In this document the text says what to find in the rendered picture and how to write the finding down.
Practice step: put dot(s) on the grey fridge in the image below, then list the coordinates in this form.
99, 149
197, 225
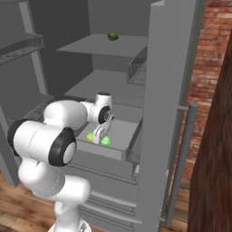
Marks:
75, 36

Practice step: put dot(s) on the grey fridge door with shelves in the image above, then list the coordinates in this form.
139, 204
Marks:
18, 75

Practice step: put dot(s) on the dark green round vegetable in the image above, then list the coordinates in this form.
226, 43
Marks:
113, 36

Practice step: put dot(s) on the green broccoli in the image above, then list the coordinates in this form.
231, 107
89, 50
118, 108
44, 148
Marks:
106, 140

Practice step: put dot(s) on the grey fridge shelf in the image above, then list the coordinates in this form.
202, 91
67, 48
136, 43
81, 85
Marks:
102, 86
99, 46

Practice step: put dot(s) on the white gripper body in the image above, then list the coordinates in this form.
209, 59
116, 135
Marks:
98, 134

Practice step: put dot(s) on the yellow corn cob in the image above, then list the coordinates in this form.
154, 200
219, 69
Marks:
89, 137

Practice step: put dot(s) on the grey freezer drawer front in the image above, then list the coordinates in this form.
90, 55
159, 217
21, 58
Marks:
111, 193

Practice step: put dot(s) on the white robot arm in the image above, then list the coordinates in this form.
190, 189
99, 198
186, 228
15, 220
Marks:
45, 142

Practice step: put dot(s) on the clear door bin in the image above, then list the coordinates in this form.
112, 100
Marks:
138, 71

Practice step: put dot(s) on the grey fridge drawer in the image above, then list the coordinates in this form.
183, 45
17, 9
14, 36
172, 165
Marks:
120, 142

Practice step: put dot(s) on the dark wooden cabinet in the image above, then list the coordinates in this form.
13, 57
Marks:
214, 151

